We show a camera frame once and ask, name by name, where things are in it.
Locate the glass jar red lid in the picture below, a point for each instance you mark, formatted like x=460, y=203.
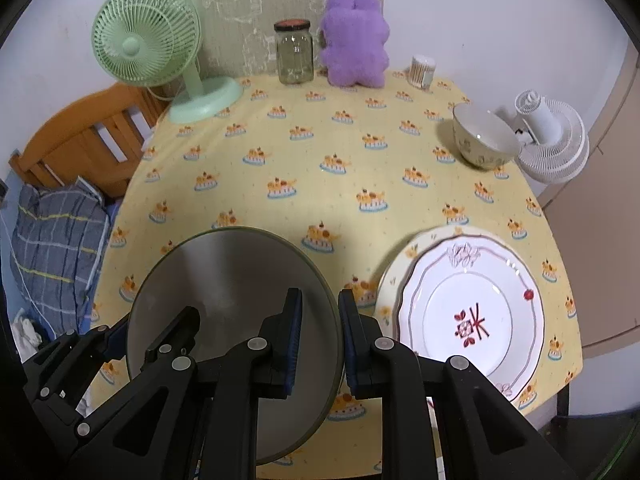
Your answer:
x=295, y=51

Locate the purple plush toy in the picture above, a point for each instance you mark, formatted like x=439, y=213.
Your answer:
x=354, y=34

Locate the white plate red pattern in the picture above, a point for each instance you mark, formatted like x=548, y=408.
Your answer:
x=472, y=314

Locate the white plate orange flowers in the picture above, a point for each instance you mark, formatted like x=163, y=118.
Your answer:
x=400, y=274

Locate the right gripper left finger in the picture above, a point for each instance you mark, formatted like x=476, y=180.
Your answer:
x=262, y=367

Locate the white desk fan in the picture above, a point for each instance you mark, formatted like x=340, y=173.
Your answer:
x=556, y=145

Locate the wooden bed headboard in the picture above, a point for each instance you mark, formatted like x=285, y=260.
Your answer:
x=94, y=138

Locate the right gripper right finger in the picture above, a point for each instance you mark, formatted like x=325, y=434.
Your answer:
x=439, y=419

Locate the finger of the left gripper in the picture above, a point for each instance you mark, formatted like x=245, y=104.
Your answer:
x=165, y=344
x=59, y=375

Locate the blue plaid pillow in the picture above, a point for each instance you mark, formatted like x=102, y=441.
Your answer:
x=57, y=248

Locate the white crumpled cloth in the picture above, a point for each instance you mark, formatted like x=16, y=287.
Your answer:
x=26, y=339

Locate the beige door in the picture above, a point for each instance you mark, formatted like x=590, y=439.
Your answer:
x=595, y=220

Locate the yellow cake pattern tablecloth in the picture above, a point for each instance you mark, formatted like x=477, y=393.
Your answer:
x=349, y=176

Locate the green desk fan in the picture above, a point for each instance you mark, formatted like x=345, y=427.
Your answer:
x=149, y=43

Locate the cotton swab container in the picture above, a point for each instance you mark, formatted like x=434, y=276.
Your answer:
x=421, y=72

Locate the small white floral bowl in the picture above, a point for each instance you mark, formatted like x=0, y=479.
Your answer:
x=484, y=140

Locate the green cartoon wall mat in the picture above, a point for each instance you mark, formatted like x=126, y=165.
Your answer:
x=238, y=35

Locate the blue checked bed sheet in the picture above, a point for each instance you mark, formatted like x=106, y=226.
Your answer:
x=107, y=211

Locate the large white floral bowl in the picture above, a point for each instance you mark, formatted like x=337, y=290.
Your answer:
x=236, y=277

